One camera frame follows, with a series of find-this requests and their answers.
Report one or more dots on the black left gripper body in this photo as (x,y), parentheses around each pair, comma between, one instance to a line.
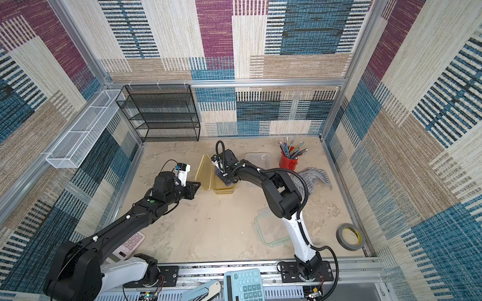
(176,197)

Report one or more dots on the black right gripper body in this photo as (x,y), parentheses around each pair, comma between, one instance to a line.
(223,175)

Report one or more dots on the yellow lunch box lid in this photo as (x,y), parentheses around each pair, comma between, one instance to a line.
(205,173)

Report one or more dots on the clear lid green rim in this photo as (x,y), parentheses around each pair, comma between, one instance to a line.
(271,230)

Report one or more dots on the grey striped cloth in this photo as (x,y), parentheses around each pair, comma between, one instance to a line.
(311,176)

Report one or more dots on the yellow lunch box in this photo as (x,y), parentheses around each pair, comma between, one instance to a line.
(219,187)

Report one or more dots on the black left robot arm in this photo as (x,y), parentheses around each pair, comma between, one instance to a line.
(78,271)

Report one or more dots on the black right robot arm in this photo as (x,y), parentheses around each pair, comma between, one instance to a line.
(287,195)

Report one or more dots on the red pencil cup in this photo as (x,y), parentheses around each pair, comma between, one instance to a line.
(288,162)

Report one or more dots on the black mesh shelf rack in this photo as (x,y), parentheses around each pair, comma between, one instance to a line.
(161,113)

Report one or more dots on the pink calculator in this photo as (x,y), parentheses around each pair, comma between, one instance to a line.
(126,250)

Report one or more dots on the light blue handheld device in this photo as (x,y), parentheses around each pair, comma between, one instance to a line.
(206,292)

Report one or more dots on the teal calculator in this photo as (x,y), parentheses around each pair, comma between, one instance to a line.
(243,285)

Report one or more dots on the grey tape roll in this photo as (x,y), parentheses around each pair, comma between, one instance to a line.
(350,237)

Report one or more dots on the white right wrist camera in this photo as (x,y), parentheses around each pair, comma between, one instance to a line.
(217,162)

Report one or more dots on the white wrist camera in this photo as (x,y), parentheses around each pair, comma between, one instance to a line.
(217,162)
(182,171)

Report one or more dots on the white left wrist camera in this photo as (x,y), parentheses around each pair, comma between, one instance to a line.
(182,171)

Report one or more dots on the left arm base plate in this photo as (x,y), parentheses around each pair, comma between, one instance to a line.
(162,276)

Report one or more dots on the white wire basket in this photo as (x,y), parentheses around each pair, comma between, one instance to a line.
(72,149)

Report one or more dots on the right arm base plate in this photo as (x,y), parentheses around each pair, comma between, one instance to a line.
(292,272)

